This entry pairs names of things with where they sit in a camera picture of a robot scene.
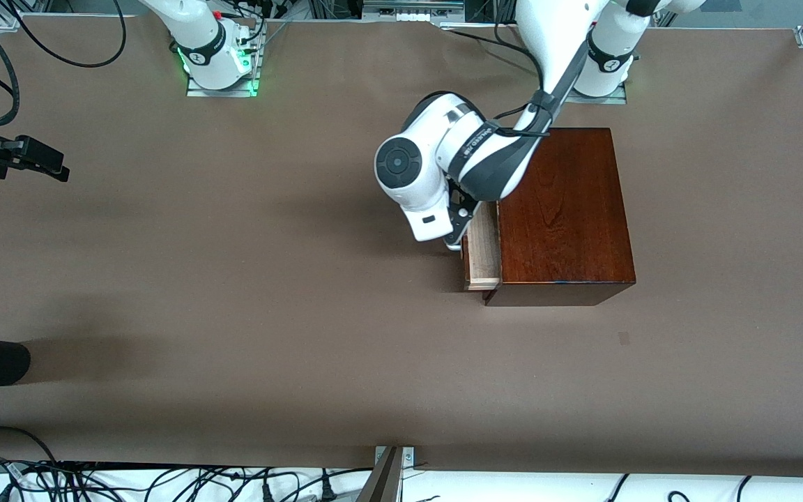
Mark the dark wooden drawer cabinet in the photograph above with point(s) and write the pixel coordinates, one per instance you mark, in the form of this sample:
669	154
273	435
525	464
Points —
562	209

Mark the metal post with bracket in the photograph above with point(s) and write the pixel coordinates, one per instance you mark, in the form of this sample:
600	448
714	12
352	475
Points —
387	474

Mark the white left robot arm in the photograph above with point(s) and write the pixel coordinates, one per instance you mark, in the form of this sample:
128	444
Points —
408	167

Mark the white power strip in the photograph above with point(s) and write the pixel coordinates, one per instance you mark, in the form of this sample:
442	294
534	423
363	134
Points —
412	10

